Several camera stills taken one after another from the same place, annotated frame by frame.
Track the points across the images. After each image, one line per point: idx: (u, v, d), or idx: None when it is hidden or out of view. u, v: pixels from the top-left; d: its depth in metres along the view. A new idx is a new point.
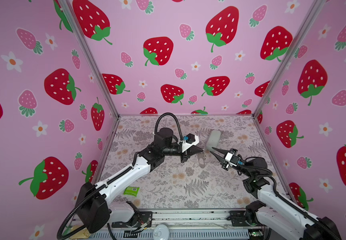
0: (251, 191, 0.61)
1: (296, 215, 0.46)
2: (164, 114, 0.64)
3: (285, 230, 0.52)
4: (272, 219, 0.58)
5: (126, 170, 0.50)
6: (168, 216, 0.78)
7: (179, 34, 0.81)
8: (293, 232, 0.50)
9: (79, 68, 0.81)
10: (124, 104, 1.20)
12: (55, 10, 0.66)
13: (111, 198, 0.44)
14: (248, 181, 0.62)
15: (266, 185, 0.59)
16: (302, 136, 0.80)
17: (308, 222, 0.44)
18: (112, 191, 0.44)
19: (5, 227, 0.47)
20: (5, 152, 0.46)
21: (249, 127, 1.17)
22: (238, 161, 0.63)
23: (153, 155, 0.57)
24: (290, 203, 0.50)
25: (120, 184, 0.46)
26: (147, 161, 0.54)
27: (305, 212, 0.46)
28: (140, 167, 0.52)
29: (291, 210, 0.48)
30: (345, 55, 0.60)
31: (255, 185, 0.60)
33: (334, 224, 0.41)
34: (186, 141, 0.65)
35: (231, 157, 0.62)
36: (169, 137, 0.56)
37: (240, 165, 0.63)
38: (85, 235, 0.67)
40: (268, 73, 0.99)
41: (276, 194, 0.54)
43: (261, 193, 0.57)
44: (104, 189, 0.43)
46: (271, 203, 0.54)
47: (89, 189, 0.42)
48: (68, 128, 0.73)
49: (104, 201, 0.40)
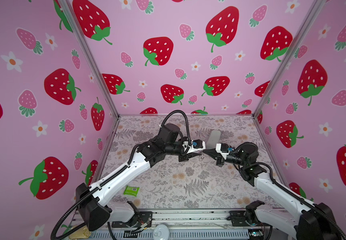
0: (248, 179, 0.61)
1: (292, 201, 0.46)
2: (174, 112, 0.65)
3: (282, 223, 0.51)
4: (270, 214, 0.58)
5: (122, 169, 0.46)
6: (168, 216, 0.78)
7: (179, 34, 0.81)
8: (289, 222, 0.50)
9: (79, 68, 0.81)
10: (124, 104, 1.20)
12: (55, 10, 0.66)
13: (106, 199, 0.42)
14: (244, 170, 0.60)
15: (263, 173, 0.58)
16: (302, 136, 0.80)
17: (304, 208, 0.43)
18: (106, 194, 0.41)
19: (4, 226, 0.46)
20: (6, 152, 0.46)
21: (249, 127, 1.17)
22: (228, 147, 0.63)
23: (152, 151, 0.51)
24: (288, 190, 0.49)
25: (114, 186, 0.43)
26: (145, 157, 0.49)
27: (302, 198, 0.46)
28: (136, 165, 0.47)
29: (287, 197, 0.48)
30: (345, 55, 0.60)
31: (252, 173, 0.60)
33: (330, 210, 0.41)
34: (194, 146, 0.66)
35: (221, 147, 0.66)
36: (175, 132, 0.53)
37: (231, 151, 0.66)
38: (85, 235, 0.67)
40: (268, 73, 0.99)
41: (272, 181, 0.54)
43: (258, 180, 0.56)
44: (98, 191, 0.41)
46: (268, 190, 0.53)
47: (83, 191, 0.41)
48: (68, 128, 0.73)
49: (97, 205, 0.39)
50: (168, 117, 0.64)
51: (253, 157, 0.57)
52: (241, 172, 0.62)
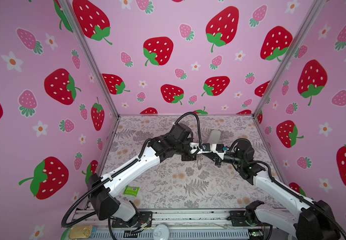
0: (247, 178, 0.61)
1: (292, 199, 0.46)
2: (185, 114, 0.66)
3: (281, 222, 0.52)
4: (269, 214, 0.58)
5: (133, 162, 0.47)
6: (168, 215, 0.78)
7: (179, 34, 0.81)
8: (289, 220, 0.50)
9: (79, 67, 0.81)
10: (124, 104, 1.20)
12: (55, 10, 0.66)
13: (116, 191, 0.43)
14: (243, 169, 0.62)
15: (262, 172, 0.58)
16: (302, 136, 0.80)
17: (303, 206, 0.43)
18: (116, 185, 0.42)
19: (5, 226, 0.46)
20: (6, 152, 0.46)
21: (249, 127, 1.17)
22: (223, 147, 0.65)
23: (162, 146, 0.51)
24: (286, 188, 0.50)
25: (124, 178, 0.44)
26: (156, 151, 0.49)
27: (302, 196, 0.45)
28: (147, 159, 0.48)
29: (286, 195, 0.48)
30: (345, 55, 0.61)
31: (251, 172, 0.59)
33: (329, 208, 0.41)
34: (204, 148, 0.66)
35: (216, 147, 0.68)
36: (188, 131, 0.55)
37: (227, 151, 0.67)
38: (85, 235, 0.67)
40: (268, 73, 0.99)
41: (271, 179, 0.54)
43: (256, 179, 0.56)
44: (108, 182, 0.42)
46: (267, 188, 0.53)
47: (95, 181, 0.42)
48: (68, 127, 0.73)
49: (107, 196, 0.40)
50: (181, 117, 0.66)
51: (250, 154, 0.58)
52: (240, 171, 0.62)
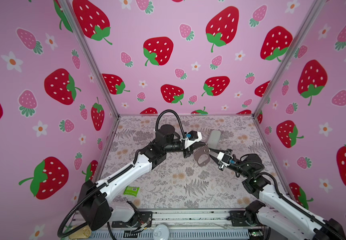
0: (252, 192, 0.58)
1: (303, 218, 0.45)
2: (165, 111, 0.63)
3: (289, 233, 0.51)
4: (274, 221, 0.57)
5: (128, 167, 0.49)
6: (168, 216, 0.78)
7: (179, 35, 0.82)
8: (297, 233, 0.50)
9: (79, 67, 0.81)
10: (124, 104, 1.20)
12: (55, 10, 0.66)
13: (112, 196, 0.44)
14: (248, 182, 0.60)
15: (268, 185, 0.57)
16: (302, 136, 0.80)
17: (316, 226, 0.42)
18: (113, 189, 0.43)
19: (5, 227, 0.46)
20: (5, 153, 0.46)
21: (249, 127, 1.17)
22: (230, 159, 0.63)
23: (155, 153, 0.56)
24: (297, 206, 0.48)
25: (121, 182, 0.46)
26: (149, 158, 0.53)
27: (312, 216, 0.45)
28: (141, 165, 0.51)
29: (297, 213, 0.47)
30: (345, 55, 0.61)
31: (256, 185, 0.58)
33: (341, 226, 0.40)
34: (188, 138, 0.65)
35: (223, 156, 0.63)
36: (171, 135, 0.55)
37: (232, 164, 0.62)
38: (85, 235, 0.67)
40: (268, 73, 0.99)
41: (279, 195, 0.52)
43: (263, 194, 0.55)
44: (105, 187, 0.43)
46: (274, 205, 0.52)
47: (89, 187, 0.42)
48: (68, 127, 0.73)
49: (104, 200, 0.40)
50: (160, 118, 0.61)
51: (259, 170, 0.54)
52: (244, 184, 0.61)
